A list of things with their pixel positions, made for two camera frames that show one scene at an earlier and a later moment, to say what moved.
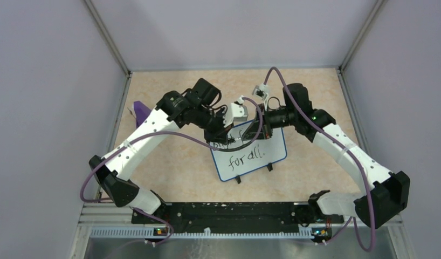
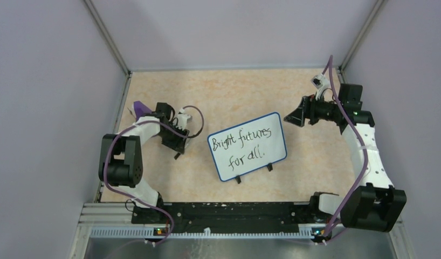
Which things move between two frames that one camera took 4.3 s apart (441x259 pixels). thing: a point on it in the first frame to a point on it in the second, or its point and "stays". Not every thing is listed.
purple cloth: x=142 y=112 stays
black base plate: x=203 y=217 stays
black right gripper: x=253 y=130 to x=307 y=110
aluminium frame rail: x=119 y=214 stays
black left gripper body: x=214 y=126 to x=167 y=137
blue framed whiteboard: x=238 y=157 stays
